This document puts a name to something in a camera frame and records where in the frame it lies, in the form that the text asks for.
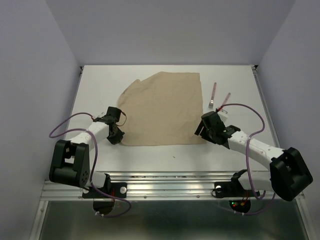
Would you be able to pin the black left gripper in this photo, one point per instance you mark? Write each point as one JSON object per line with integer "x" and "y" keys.
{"x": 115, "y": 140}

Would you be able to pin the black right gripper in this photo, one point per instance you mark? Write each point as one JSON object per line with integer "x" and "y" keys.
{"x": 203, "y": 133}

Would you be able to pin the beige cloth napkin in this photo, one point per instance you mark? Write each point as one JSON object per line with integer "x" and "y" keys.
{"x": 162, "y": 110}

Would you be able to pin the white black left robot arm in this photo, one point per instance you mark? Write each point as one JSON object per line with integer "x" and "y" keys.
{"x": 74, "y": 160}

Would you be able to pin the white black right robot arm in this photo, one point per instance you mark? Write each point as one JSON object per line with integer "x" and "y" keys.
{"x": 287, "y": 174}

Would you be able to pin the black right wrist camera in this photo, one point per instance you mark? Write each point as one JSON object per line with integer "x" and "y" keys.
{"x": 212, "y": 120}

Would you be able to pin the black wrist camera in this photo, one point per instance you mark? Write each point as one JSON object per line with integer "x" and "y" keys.
{"x": 114, "y": 112}
{"x": 212, "y": 120}

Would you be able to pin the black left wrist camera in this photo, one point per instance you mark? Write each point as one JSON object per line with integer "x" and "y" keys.
{"x": 114, "y": 112}

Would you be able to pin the pink handled fork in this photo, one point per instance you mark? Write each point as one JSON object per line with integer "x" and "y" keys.
{"x": 211, "y": 102}

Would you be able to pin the pink handled knife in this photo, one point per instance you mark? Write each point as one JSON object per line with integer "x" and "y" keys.
{"x": 226, "y": 99}

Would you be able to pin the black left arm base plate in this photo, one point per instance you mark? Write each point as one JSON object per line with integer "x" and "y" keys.
{"x": 116, "y": 189}

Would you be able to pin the aluminium front mounting rail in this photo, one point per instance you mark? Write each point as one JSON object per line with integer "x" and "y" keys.
{"x": 149, "y": 186}

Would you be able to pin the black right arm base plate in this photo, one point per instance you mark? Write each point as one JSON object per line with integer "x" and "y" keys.
{"x": 230, "y": 189}

